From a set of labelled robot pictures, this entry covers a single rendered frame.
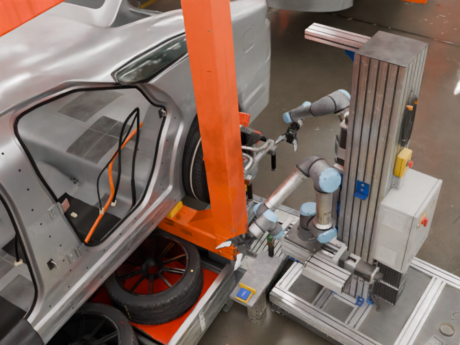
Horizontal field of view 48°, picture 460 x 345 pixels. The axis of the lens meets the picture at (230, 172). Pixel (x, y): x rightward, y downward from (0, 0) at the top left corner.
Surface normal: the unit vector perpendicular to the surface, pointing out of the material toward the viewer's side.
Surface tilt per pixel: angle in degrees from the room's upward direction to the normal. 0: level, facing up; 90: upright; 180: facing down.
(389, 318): 0
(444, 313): 0
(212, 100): 90
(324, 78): 0
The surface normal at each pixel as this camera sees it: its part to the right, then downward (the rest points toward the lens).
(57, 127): -0.13, -0.67
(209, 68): -0.52, 0.60
